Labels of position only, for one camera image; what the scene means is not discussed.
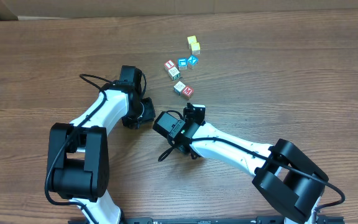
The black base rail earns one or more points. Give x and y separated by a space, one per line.
323 219

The yellow block far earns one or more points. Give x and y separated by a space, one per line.
191 39

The yellow block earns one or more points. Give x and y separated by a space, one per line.
191 39
195 48

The red M letter block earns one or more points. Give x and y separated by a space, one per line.
187 92

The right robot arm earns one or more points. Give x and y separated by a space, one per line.
289 180

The blue X letter block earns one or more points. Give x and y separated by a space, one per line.
192 61

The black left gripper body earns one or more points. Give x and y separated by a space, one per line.
143 112

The green-sided picture block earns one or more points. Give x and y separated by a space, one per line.
174 73

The blue G letter block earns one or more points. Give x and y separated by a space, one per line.
182 64

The red I letter block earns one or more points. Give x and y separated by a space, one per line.
169 64

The cardboard box edge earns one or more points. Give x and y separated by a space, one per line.
12 9

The blue-sided picture block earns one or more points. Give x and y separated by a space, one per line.
179 87

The yellow block near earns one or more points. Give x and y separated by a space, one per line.
195 48

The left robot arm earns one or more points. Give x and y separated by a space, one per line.
78 162

